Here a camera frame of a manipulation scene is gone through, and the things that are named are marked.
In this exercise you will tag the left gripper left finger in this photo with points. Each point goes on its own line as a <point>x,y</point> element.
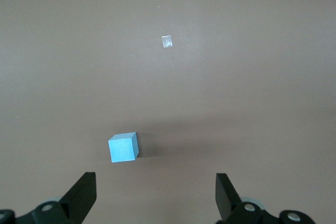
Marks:
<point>78,195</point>

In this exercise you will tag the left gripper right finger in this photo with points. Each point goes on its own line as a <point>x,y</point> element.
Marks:
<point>225,195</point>

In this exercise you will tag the light blue foam block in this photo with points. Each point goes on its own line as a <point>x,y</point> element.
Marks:
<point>122,149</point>

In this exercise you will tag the clear tape piece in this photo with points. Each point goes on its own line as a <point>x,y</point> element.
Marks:
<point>167,41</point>

